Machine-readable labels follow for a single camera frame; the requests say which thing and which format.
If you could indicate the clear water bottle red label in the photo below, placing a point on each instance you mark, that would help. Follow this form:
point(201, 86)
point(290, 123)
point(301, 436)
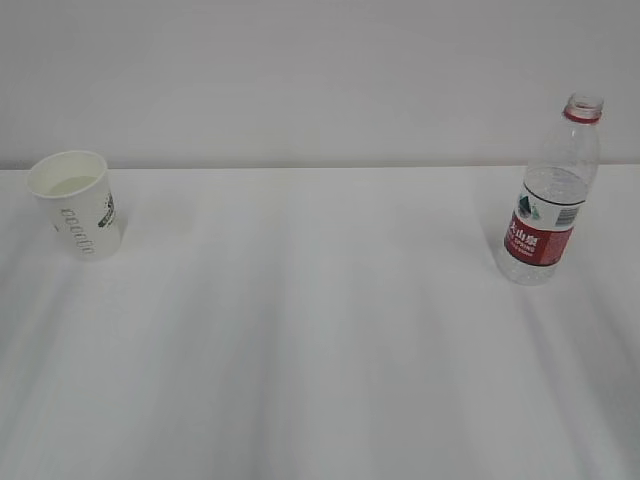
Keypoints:
point(554, 189)

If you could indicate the white paper cup green logo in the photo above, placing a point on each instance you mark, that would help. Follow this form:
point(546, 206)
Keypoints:
point(73, 190)

